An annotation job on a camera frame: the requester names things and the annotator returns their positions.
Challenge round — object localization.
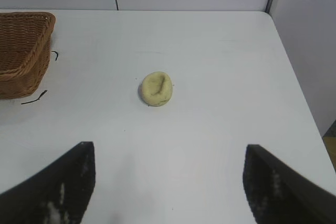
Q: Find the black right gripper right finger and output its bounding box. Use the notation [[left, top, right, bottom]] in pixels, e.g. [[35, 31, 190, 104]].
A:
[[243, 144, 336, 224]]

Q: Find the pale yellow egg yolk pastry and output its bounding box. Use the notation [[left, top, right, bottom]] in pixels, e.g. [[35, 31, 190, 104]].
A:
[[138, 71, 174, 108]]

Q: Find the brown woven wicker basket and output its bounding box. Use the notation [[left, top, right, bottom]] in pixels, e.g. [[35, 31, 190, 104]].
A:
[[0, 12, 57, 100]]

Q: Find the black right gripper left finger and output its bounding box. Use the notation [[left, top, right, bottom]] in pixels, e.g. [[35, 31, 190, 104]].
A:
[[0, 141, 96, 224]]

